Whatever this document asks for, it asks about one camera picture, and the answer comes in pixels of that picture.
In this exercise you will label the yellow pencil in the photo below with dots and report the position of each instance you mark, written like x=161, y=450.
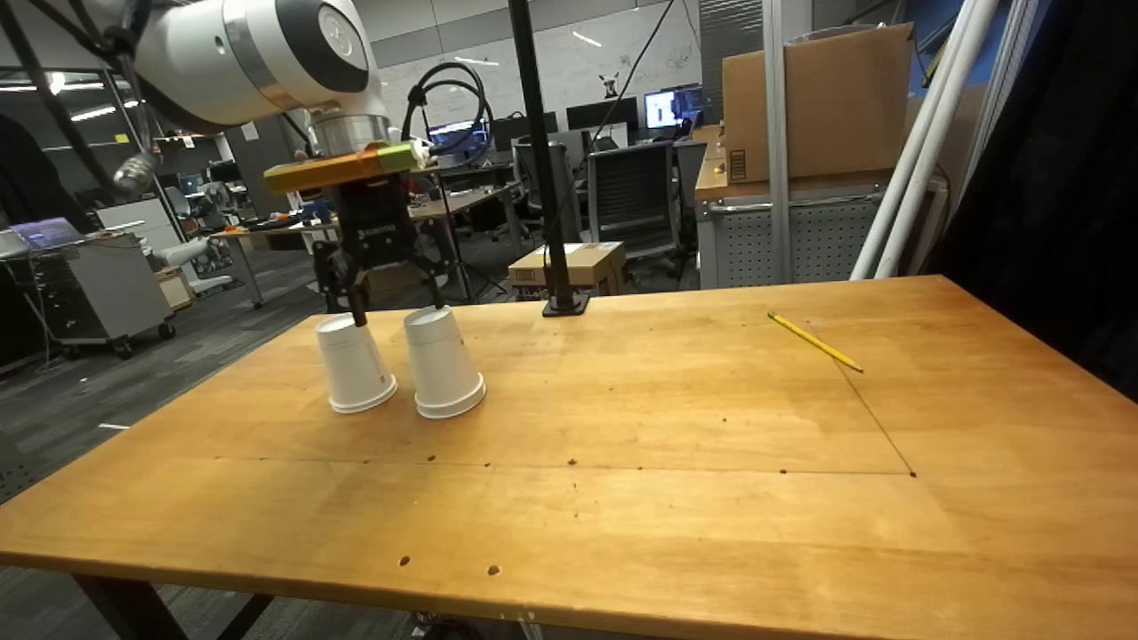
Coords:
x=817, y=342

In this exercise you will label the black camera stand pole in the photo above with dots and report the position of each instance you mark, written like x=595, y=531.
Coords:
x=538, y=156

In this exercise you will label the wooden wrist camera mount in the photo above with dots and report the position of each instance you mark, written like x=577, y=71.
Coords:
x=344, y=165

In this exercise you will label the grey metal post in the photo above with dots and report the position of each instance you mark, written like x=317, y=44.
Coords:
x=777, y=145

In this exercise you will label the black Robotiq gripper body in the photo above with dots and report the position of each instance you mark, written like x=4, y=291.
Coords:
x=380, y=224

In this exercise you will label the large brown cardboard box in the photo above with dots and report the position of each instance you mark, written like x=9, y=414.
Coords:
x=830, y=107

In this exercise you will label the white plastic pipe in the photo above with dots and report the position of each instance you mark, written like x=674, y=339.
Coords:
x=916, y=156
x=951, y=156

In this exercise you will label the white paper cup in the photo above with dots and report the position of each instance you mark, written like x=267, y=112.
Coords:
x=451, y=414
x=357, y=368
x=445, y=356

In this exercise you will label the grey utility cart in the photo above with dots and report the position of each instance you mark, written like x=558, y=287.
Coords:
x=107, y=291

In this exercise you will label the lit computer monitor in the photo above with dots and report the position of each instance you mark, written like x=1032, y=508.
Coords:
x=674, y=107

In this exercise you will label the black table frame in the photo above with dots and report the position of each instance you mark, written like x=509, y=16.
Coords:
x=120, y=611

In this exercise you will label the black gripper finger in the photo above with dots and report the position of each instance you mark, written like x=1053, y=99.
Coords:
x=429, y=287
x=354, y=295

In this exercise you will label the black curtain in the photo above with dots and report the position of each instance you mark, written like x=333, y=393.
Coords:
x=1045, y=179

